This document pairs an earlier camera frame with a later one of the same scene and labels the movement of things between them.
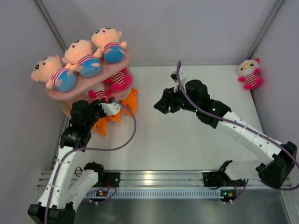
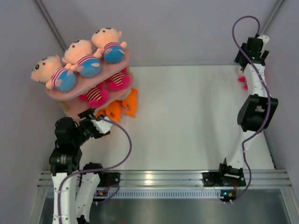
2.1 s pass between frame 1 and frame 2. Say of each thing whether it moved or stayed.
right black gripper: moved
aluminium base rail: stayed
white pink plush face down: stayed
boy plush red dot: stayed
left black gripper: moved
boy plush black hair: stayed
